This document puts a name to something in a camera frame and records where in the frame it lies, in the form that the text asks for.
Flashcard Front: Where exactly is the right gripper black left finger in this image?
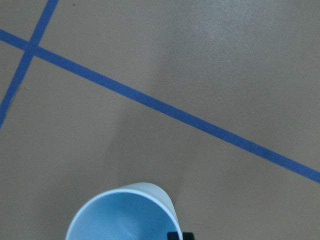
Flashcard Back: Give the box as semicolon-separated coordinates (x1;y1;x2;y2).
167;232;179;240

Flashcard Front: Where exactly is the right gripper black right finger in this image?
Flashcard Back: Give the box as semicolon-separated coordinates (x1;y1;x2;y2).
182;232;194;240

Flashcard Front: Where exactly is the light blue cup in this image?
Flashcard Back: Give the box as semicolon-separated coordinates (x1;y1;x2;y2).
65;182;183;240

